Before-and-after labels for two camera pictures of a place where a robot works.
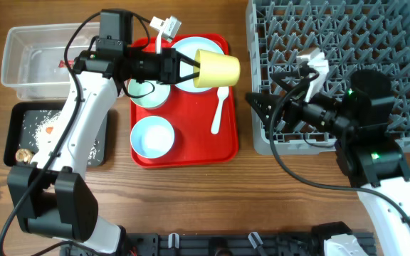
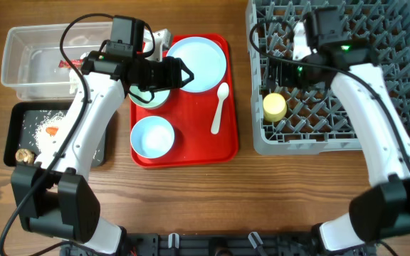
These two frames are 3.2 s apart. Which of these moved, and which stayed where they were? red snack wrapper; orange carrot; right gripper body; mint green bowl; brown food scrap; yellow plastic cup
Moved: yellow plastic cup; right gripper body
Stayed: brown food scrap; mint green bowl; red snack wrapper; orange carrot
